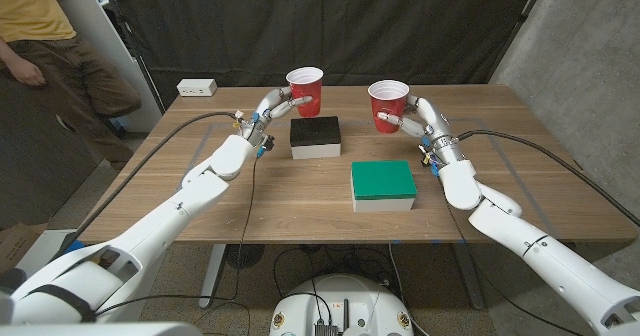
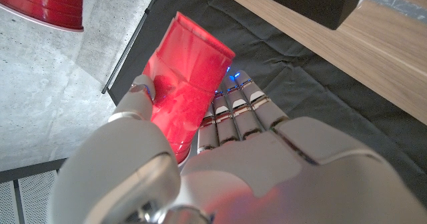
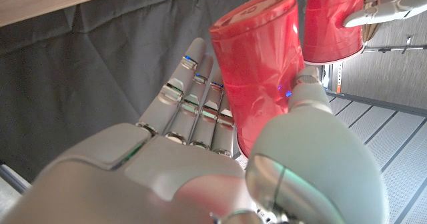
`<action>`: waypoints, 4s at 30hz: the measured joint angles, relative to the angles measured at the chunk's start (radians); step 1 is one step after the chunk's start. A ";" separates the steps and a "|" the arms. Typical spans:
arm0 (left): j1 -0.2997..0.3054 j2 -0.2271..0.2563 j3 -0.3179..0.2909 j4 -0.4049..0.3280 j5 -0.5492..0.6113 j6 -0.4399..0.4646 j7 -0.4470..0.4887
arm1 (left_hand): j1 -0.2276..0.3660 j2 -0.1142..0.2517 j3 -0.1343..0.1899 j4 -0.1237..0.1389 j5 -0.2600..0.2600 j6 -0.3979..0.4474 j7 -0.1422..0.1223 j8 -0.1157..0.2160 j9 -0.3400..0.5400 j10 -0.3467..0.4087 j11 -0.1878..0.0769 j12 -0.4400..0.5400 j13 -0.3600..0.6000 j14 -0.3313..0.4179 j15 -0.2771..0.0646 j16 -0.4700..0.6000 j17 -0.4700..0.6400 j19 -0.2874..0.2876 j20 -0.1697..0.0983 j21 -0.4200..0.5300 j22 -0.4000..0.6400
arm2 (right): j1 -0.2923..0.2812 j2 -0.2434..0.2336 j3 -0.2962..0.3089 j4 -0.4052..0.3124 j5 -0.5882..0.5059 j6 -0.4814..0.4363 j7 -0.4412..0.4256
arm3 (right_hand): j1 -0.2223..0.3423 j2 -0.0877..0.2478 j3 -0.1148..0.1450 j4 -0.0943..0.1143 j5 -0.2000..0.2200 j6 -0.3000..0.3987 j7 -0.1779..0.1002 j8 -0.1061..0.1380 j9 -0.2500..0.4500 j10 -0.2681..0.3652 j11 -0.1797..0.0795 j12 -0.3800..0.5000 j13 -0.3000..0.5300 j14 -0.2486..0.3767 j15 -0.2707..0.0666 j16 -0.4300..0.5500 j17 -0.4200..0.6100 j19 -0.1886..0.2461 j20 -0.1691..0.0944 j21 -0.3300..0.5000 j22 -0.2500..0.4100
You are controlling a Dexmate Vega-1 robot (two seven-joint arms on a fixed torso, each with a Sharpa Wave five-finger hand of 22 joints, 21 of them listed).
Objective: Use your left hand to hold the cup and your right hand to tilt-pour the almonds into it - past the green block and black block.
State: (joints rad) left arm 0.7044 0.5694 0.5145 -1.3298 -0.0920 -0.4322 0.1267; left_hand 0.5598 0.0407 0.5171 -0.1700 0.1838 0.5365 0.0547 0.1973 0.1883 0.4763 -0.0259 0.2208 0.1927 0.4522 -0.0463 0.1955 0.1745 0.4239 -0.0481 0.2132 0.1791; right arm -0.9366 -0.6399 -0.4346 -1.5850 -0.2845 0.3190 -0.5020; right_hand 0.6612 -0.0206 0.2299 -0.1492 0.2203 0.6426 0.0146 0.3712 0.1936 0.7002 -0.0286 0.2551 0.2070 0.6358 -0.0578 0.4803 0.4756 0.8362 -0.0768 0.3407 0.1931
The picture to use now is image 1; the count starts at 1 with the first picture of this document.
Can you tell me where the white floor board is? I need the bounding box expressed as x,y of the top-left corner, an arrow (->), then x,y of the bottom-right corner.
17,228 -> 76,272

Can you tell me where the black curtain backdrop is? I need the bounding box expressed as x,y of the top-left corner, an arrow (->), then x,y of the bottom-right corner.
107,0 -> 544,108

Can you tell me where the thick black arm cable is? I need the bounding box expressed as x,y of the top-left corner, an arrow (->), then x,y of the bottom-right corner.
52,110 -> 240,260
455,128 -> 640,227

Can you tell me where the red plastic cup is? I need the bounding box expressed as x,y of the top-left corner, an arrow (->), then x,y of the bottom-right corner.
285,66 -> 325,119
367,79 -> 411,135

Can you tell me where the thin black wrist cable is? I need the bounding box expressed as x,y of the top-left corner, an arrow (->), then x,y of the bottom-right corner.
442,195 -> 581,336
94,154 -> 260,320

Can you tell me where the green-topped white block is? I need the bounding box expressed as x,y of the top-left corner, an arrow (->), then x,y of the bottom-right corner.
350,159 -> 419,213

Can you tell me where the white robot torso base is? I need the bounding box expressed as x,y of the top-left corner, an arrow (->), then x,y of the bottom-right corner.
269,273 -> 415,336

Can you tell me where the grey table leg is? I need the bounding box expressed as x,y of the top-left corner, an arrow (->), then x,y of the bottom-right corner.
452,242 -> 486,311

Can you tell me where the cardboard box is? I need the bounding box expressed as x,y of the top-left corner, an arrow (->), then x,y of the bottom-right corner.
0,222 -> 49,272

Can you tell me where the person in yellow shirt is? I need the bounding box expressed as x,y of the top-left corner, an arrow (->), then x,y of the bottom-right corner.
0,0 -> 144,172

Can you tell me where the black curtain stand pole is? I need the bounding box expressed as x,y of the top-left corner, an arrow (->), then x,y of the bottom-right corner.
487,0 -> 551,85
97,0 -> 167,116

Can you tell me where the thin black left wrist cable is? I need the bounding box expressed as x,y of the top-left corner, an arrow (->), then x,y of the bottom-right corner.
94,154 -> 260,320

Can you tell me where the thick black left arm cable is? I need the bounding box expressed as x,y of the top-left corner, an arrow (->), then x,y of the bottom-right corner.
52,110 -> 240,260

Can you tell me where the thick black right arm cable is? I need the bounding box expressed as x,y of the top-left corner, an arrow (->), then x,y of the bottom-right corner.
455,128 -> 640,227

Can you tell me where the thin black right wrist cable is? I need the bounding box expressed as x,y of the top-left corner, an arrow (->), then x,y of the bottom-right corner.
442,195 -> 581,336

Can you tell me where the white table leg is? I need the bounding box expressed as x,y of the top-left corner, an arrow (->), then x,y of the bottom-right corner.
198,243 -> 227,309

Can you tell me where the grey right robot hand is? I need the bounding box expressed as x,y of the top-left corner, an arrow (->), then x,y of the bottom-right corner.
375,94 -> 452,146

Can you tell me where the black round floor fan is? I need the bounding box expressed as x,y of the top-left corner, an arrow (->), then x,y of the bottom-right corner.
225,243 -> 266,271

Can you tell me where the white power strip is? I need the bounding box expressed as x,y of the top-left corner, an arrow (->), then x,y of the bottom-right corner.
176,78 -> 219,98

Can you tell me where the black-topped white block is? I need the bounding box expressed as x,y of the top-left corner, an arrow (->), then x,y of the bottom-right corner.
289,116 -> 343,161

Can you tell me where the white partition panel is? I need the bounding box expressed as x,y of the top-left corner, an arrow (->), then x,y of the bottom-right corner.
49,0 -> 164,133

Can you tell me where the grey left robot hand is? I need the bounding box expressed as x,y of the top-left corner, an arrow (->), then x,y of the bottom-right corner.
242,85 -> 315,147

